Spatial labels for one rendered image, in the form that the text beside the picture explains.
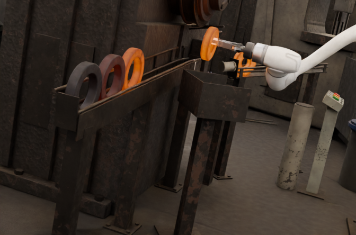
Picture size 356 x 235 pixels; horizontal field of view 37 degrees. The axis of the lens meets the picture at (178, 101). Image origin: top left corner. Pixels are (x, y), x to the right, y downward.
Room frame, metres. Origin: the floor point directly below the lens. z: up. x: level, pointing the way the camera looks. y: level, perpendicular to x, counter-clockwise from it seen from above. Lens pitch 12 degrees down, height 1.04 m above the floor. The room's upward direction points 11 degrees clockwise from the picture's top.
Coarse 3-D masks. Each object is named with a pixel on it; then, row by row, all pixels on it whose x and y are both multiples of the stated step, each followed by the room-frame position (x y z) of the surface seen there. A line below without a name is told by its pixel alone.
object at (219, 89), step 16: (192, 80) 2.10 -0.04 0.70; (208, 80) 2.27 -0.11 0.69; (224, 80) 2.29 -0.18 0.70; (192, 96) 2.07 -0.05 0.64; (208, 96) 2.00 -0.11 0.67; (224, 96) 2.02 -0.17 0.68; (240, 96) 2.04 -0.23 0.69; (192, 112) 2.03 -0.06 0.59; (208, 112) 2.00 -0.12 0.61; (224, 112) 2.02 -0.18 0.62; (240, 112) 2.04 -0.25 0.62; (208, 128) 2.14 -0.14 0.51; (192, 144) 2.17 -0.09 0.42; (208, 144) 2.14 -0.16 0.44; (192, 160) 2.14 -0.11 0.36; (192, 176) 2.13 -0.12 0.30; (192, 192) 2.14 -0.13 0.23; (192, 208) 2.14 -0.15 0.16; (176, 224) 2.17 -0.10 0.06; (192, 224) 2.15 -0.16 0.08
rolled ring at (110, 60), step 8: (112, 56) 1.81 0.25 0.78; (120, 56) 1.84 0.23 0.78; (104, 64) 1.77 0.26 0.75; (112, 64) 1.79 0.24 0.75; (120, 64) 1.85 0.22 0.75; (104, 72) 1.75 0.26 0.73; (120, 72) 1.88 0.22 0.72; (104, 80) 1.75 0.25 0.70; (120, 80) 1.88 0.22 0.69; (104, 88) 1.76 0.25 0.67; (112, 88) 1.88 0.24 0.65; (120, 88) 1.89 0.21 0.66; (104, 96) 1.77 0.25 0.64
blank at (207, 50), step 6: (210, 30) 2.42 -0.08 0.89; (216, 30) 2.45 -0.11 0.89; (204, 36) 2.40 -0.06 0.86; (210, 36) 2.39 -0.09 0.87; (216, 36) 2.48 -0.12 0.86; (204, 42) 2.39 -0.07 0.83; (210, 42) 2.40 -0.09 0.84; (204, 48) 2.39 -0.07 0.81; (210, 48) 2.48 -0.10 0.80; (204, 54) 2.40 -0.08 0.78; (210, 54) 2.45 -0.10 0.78
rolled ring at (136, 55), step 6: (132, 48) 2.00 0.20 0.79; (126, 54) 1.95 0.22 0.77; (132, 54) 1.96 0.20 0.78; (138, 54) 2.01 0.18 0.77; (126, 60) 1.93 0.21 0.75; (132, 60) 1.96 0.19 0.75; (138, 60) 2.05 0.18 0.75; (126, 66) 1.92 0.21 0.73; (138, 66) 2.06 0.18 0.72; (126, 72) 1.92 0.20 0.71; (138, 72) 2.06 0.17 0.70; (126, 78) 1.93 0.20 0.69; (132, 78) 2.06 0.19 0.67; (138, 78) 2.06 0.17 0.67; (126, 84) 1.94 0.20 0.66; (132, 84) 2.04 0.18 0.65
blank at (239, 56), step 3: (237, 54) 3.06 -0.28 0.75; (240, 54) 3.06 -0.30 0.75; (234, 57) 3.07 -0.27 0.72; (237, 57) 3.05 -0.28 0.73; (240, 57) 3.06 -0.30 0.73; (240, 60) 3.06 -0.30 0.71; (249, 60) 3.12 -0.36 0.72; (240, 63) 3.07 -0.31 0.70; (249, 63) 3.12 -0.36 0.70; (252, 63) 3.12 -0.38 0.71; (255, 63) 3.13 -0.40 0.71; (240, 66) 3.07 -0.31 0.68; (246, 66) 3.12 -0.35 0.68; (249, 66) 3.11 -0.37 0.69; (252, 66) 3.12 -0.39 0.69; (246, 69) 3.10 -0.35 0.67; (249, 69) 3.11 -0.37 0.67; (252, 69) 3.12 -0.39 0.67; (243, 75) 3.09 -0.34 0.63
